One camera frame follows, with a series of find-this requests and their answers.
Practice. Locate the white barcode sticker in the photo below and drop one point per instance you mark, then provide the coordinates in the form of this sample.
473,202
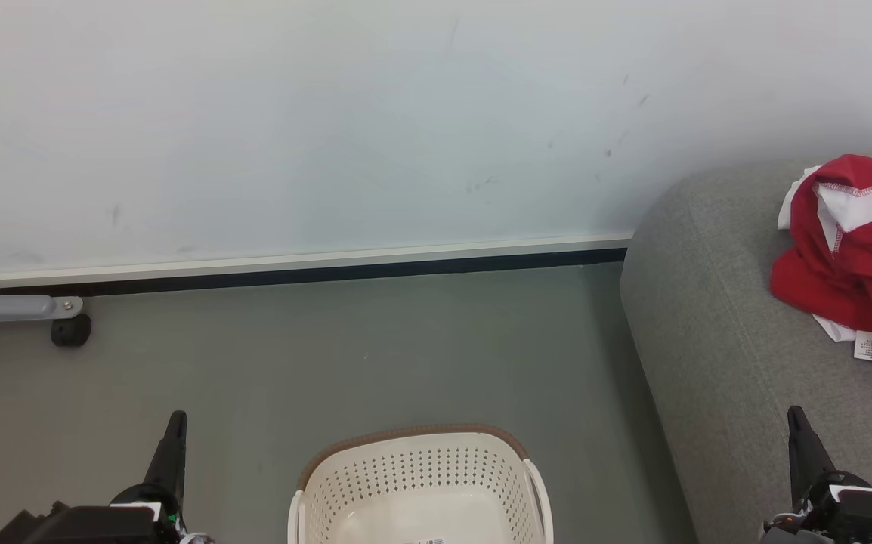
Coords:
425,541

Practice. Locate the black caster wheel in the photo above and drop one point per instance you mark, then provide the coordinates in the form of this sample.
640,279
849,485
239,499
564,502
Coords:
71,331

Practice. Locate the cream perforated laundry basket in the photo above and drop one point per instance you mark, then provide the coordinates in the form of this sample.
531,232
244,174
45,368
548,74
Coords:
421,483

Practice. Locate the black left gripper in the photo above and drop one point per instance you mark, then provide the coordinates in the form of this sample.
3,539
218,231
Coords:
88,525

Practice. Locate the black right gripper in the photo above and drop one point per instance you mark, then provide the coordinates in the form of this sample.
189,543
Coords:
859,514

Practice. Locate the grey fabric sofa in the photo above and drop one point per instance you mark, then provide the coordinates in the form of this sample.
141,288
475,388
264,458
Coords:
723,340

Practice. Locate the white and black baseboard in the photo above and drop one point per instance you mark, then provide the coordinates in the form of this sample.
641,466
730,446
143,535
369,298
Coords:
292,268

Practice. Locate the grey metal stand leg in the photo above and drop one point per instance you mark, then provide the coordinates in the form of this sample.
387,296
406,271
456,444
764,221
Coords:
5,307

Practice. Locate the red and white garment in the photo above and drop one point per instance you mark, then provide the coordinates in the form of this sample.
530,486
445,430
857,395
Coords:
859,272

